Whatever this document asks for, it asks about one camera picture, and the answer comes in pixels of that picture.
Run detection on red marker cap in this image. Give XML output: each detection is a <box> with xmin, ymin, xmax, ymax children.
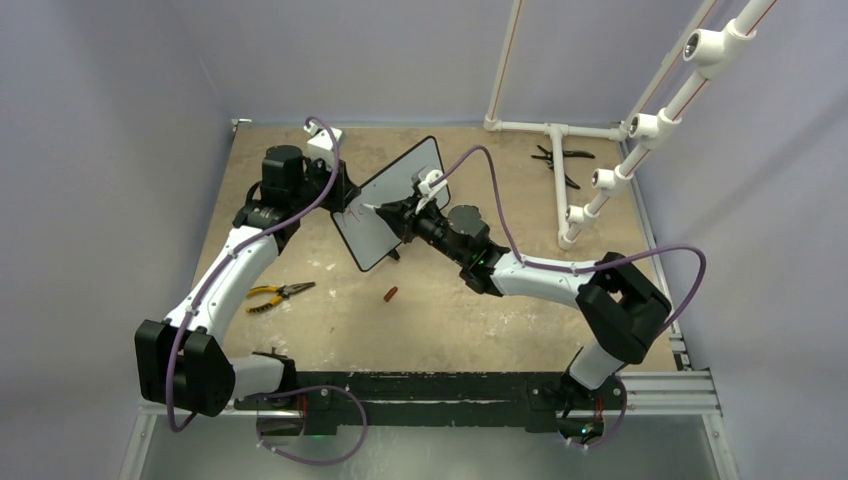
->
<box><xmin>383</xmin><ymin>286</ymin><xmax>399</xmax><ymax>303</ymax></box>

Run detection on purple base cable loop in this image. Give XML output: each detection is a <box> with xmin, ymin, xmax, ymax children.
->
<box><xmin>256</xmin><ymin>385</ymin><xmax>369</xmax><ymax>467</ymax></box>

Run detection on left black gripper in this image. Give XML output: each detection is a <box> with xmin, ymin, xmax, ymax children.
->
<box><xmin>291</xmin><ymin>155</ymin><xmax>359</xmax><ymax>214</ymax></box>

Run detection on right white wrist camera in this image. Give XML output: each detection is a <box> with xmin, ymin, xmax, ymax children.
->
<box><xmin>412</xmin><ymin>167</ymin><xmax>446</xmax><ymax>214</ymax></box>

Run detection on white PVC pipe frame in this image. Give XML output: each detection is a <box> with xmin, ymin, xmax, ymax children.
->
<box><xmin>483</xmin><ymin>1</ymin><xmax>776</xmax><ymax>250</ymax></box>

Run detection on black pliers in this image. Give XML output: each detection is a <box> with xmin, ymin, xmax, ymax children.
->
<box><xmin>530</xmin><ymin>144</ymin><xmax>596</xmax><ymax>191</ymax></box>

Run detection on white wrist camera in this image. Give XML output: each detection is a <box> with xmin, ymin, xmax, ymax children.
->
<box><xmin>303</xmin><ymin>124</ymin><xmax>335</xmax><ymax>171</ymax></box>
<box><xmin>412</xmin><ymin>167</ymin><xmax>446</xmax><ymax>214</ymax></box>

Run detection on aluminium extrusion frame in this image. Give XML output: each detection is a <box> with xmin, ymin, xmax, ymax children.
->
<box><xmin>120</xmin><ymin>371</ymin><xmax>738</xmax><ymax>479</ymax></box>

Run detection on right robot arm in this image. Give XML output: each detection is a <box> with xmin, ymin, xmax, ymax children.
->
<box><xmin>373</xmin><ymin>197</ymin><xmax>671</xmax><ymax>407</ymax></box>

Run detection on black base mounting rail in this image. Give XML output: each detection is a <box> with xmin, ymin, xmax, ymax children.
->
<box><xmin>235</xmin><ymin>371</ymin><xmax>626</xmax><ymax>436</ymax></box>

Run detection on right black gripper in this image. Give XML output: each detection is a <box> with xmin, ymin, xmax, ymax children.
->
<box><xmin>379</xmin><ymin>191</ymin><xmax>468</xmax><ymax>265</ymax></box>

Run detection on small black-framed whiteboard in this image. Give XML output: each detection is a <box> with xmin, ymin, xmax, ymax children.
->
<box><xmin>329</xmin><ymin>135</ymin><xmax>452</xmax><ymax>274</ymax></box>

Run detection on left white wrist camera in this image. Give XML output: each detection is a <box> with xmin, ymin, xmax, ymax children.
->
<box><xmin>303</xmin><ymin>124</ymin><xmax>335</xmax><ymax>171</ymax></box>

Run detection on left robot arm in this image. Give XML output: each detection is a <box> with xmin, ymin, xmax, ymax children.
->
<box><xmin>134</xmin><ymin>145</ymin><xmax>357</xmax><ymax>432</ymax></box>

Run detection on yellow-handled pliers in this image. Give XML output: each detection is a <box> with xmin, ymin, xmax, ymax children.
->
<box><xmin>245</xmin><ymin>282</ymin><xmax>316</xmax><ymax>314</ymax></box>

